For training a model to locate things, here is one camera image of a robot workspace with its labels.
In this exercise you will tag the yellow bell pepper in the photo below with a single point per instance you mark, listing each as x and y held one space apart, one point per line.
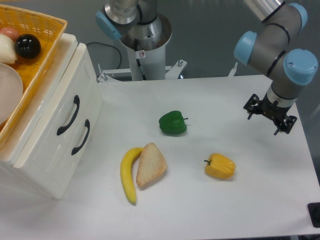
219 166

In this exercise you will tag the bread slice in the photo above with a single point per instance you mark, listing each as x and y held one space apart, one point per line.
152 164

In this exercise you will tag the yellow woven basket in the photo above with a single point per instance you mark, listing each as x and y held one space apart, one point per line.
48 29

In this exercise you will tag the white drawer cabinet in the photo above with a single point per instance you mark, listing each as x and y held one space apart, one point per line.
30 177

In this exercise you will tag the black ball fruit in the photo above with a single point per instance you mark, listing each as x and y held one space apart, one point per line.
27 46

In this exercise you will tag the white bowl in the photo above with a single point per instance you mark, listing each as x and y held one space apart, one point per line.
11 91

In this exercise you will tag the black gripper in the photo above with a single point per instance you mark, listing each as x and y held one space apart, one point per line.
283 122

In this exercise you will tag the green bell pepper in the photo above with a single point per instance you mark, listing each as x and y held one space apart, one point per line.
173 123

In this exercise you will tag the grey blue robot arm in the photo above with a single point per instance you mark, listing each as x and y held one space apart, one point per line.
289 71

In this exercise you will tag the black corner object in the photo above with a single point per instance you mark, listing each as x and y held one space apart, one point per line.
314 213

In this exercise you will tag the red apple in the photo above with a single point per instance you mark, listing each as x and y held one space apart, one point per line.
10 32

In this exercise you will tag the yellow banana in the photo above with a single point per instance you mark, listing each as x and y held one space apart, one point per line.
126 173

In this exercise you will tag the white table clamp bracket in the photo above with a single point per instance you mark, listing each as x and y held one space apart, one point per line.
233 71

